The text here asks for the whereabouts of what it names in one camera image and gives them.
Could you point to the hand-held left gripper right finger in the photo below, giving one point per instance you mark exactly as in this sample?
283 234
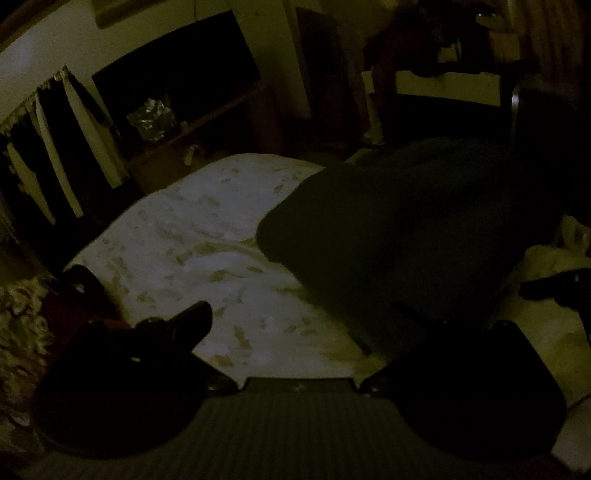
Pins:
480 350

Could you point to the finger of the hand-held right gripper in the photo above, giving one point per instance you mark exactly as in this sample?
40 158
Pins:
549 287

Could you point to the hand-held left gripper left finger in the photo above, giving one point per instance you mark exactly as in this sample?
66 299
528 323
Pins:
194 323

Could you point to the dark green small garment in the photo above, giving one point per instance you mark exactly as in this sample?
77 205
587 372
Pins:
406 230

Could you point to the hanging clothes row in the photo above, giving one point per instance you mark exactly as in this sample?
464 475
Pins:
55 143

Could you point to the white floral bed sheet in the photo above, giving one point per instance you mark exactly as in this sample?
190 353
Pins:
198 249

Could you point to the red cloth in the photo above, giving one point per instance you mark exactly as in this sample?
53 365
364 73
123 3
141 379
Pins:
69 300

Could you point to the printed patterned blanket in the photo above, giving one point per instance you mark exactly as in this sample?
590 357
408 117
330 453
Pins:
23 332

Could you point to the crumpled shiny bag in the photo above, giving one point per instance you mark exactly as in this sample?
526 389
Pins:
151 120

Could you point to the dark wooden chair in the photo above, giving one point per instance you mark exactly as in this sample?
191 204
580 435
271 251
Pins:
448 92

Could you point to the wooden shelf unit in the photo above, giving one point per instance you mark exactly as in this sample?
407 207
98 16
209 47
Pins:
194 92

